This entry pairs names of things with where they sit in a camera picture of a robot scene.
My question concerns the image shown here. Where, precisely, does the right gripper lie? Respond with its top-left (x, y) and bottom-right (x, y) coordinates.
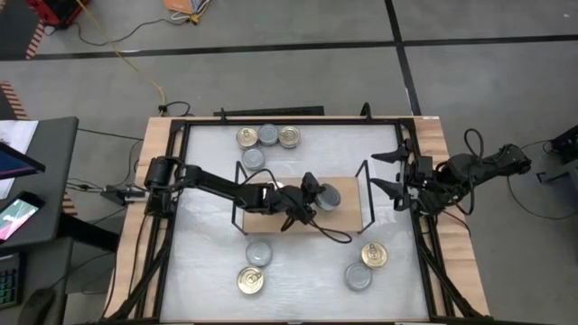
top-left (368, 142), bottom-right (437, 212)

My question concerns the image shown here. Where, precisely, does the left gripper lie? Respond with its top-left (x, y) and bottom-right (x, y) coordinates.
top-left (270, 171), bottom-right (322, 226)

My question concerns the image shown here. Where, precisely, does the green label silver tuna can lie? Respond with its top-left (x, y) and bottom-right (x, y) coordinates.
top-left (245, 238), bottom-right (274, 267)
top-left (344, 262), bottom-right (374, 292)
top-left (241, 147), bottom-right (266, 172)
top-left (314, 183), bottom-right (342, 212)
top-left (257, 123), bottom-right (280, 147)

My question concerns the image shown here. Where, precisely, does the black perforated bar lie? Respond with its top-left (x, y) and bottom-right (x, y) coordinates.
top-left (213, 106), bottom-right (326, 117)

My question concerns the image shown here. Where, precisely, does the black equipment box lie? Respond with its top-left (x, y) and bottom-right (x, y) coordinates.
top-left (544, 125), bottom-right (578, 166)

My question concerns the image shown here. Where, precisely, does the grey black clamp device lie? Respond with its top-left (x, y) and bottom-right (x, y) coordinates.
top-left (99, 187), bottom-right (146, 205)

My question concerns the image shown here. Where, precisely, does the orange flat item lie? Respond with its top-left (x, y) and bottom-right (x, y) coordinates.
top-left (163, 0), bottom-right (211, 17)

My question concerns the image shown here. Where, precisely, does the black mat orange striped edge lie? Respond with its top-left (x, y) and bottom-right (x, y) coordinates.
top-left (61, 191), bottom-right (79, 217)
top-left (0, 79), bottom-right (31, 121)
top-left (0, 0), bottom-right (49, 60)

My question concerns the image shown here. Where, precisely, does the grey desk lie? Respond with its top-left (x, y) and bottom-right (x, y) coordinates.
top-left (0, 116), bottom-right (121, 252)

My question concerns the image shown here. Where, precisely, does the grey keyboard table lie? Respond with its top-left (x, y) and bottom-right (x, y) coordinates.
top-left (0, 237), bottom-right (76, 325)

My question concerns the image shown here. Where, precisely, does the phone with lit screen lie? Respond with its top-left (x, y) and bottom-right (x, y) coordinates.
top-left (0, 190), bottom-right (46, 244)

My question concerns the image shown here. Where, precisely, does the black computer mouse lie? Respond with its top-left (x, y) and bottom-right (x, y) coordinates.
top-left (17, 286), bottom-right (58, 325)

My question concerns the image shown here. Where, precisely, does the large black monitor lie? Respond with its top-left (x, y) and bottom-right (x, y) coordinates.
top-left (0, 141), bottom-right (47, 181)

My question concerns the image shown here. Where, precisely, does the white paper sheet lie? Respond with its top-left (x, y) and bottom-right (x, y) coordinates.
top-left (0, 119), bottom-right (41, 200)

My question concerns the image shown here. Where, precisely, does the black keyboard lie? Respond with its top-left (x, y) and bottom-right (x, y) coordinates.
top-left (0, 251), bottom-right (24, 311)

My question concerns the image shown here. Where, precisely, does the red equipment box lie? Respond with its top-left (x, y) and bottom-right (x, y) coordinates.
top-left (25, 0), bottom-right (91, 27)

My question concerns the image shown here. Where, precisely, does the wooden shelf black metal frame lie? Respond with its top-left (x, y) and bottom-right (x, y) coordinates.
top-left (230, 158), bottom-right (378, 237)

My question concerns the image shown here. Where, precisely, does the black aluminium table frame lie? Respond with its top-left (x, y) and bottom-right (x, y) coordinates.
top-left (97, 115), bottom-right (491, 325)

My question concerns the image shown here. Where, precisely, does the black floor cable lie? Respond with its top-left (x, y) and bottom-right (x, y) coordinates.
top-left (504, 139), bottom-right (578, 222)
top-left (71, 16), bottom-right (191, 47)

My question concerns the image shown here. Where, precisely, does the grey metal bracket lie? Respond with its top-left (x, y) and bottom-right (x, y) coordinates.
top-left (536, 160), bottom-right (578, 186)

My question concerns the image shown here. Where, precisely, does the black cable loop with plug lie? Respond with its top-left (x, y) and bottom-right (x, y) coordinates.
top-left (157, 99), bottom-right (193, 119)

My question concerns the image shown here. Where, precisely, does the yellow hanging cable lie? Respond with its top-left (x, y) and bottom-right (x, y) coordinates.
top-left (76, 0), bottom-right (168, 106)

